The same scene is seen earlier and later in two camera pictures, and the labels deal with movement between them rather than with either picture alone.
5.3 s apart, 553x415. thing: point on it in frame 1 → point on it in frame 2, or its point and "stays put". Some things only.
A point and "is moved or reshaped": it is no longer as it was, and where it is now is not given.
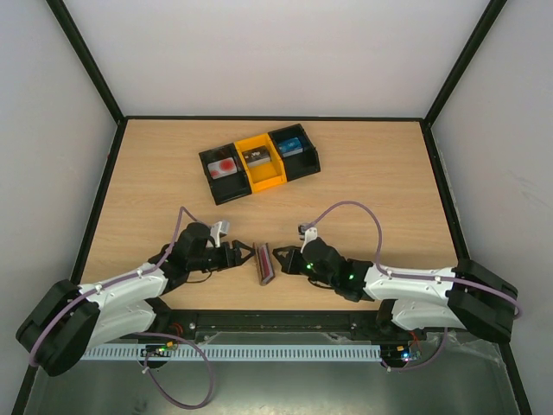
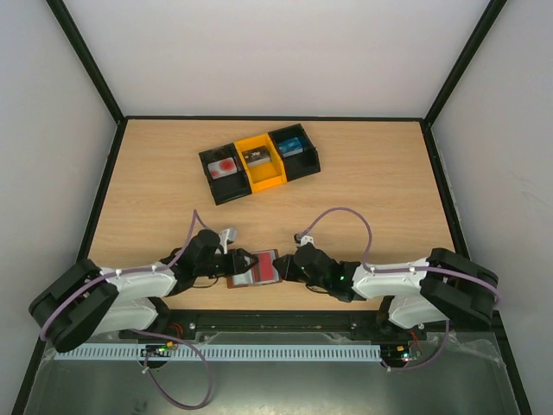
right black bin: (299, 154) stays put
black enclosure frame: (424, 121) stays put
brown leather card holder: (263, 262) is moved or reshaped
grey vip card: (257, 156) stays put
